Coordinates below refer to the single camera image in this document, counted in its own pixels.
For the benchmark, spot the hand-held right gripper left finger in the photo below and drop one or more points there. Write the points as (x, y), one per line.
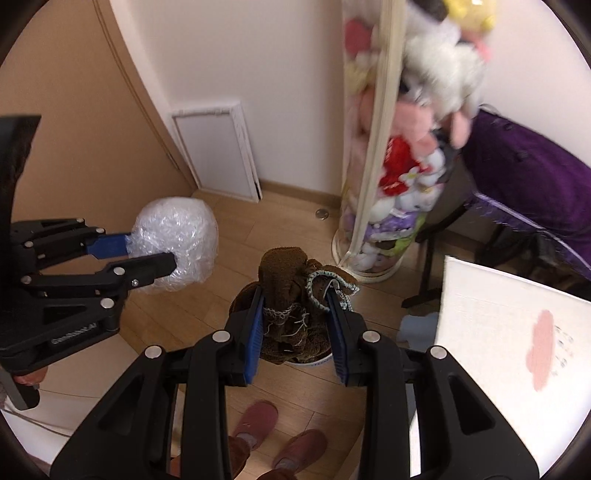
(253, 332)

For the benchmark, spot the tan wooden door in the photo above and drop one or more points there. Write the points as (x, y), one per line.
(69, 92)

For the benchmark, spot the clear cylindrical toy holder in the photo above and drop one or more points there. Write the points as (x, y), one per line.
(369, 184)

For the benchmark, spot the white framed panel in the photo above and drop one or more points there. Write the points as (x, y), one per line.
(212, 147)

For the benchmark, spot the pale blue cloth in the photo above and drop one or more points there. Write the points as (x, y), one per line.
(418, 328)

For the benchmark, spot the printed play mat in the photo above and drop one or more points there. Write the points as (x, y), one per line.
(485, 323)

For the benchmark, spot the black metal stand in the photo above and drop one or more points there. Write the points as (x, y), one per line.
(428, 267)

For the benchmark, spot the brown knitted cloth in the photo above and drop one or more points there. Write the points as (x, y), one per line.
(281, 272)

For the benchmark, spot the pink slipper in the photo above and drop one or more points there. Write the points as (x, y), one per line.
(256, 417)
(304, 445)

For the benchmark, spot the person's left hand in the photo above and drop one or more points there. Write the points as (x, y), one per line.
(28, 379)

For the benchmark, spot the bubble wrap ball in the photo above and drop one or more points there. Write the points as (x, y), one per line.
(180, 226)

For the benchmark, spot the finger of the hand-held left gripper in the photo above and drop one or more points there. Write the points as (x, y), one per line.
(111, 245)
(147, 267)

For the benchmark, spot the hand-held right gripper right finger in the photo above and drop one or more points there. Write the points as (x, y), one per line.
(339, 337)

